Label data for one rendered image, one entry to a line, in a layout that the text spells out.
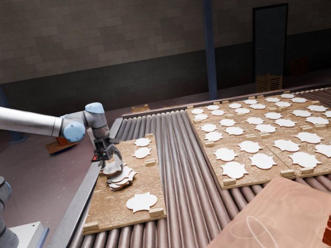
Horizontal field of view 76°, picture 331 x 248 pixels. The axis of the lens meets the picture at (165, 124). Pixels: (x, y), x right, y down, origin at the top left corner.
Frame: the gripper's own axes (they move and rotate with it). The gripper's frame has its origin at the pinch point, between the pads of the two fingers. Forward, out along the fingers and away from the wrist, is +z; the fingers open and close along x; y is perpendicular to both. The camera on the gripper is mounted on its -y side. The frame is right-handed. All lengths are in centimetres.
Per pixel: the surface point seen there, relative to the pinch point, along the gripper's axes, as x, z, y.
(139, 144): -2.2, 8.3, -41.3
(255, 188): 69, 11, 0
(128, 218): 16.3, 9.2, 23.9
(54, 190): -164, 103, -99
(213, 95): 37, 85, -446
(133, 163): 2.3, 9.3, -18.3
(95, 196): -6.7, 9.3, 12.0
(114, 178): 1.1, 4.1, 4.0
